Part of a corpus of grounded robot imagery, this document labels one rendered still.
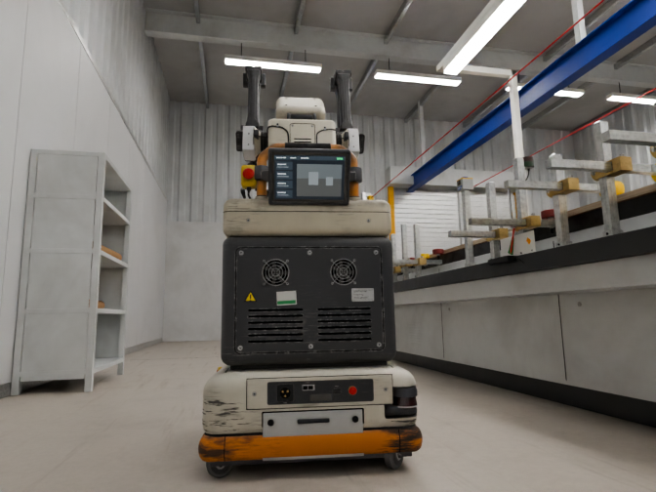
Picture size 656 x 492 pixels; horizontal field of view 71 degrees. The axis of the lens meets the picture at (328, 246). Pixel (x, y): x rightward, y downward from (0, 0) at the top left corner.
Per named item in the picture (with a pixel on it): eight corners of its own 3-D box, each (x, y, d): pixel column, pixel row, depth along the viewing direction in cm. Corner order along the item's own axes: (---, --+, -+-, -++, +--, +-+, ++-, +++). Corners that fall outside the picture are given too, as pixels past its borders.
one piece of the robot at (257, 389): (393, 404, 129) (392, 374, 131) (246, 410, 125) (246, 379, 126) (391, 402, 132) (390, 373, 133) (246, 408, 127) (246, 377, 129)
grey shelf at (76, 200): (10, 395, 274) (30, 148, 297) (62, 377, 361) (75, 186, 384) (91, 391, 283) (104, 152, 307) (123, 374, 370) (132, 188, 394)
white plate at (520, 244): (534, 252, 202) (532, 229, 204) (501, 259, 227) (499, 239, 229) (536, 252, 202) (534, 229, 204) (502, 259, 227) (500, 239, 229)
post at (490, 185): (495, 271, 234) (488, 181, 241) (491, 271, 237) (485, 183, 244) (501, 271, 234) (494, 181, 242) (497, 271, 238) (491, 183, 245)
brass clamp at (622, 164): (619, 169, 158) (618, 155, 159) (590, 181, 171) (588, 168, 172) (635, 170, 159) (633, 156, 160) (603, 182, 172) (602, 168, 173)
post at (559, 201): (565, 265, 185) (553, 151, 192) (558, 266, 188) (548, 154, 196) (572, 266, 186) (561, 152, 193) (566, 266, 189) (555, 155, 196)
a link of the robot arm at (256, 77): (242, 57, 214) (264, 58, 215) (244, 75, 227) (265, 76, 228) (239, 142, 201) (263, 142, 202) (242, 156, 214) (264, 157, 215)
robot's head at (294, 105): (326, 109, 191) (323, 96, 202) (275, 107, 189) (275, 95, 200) (324, 141, 200) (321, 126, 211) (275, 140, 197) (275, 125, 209)
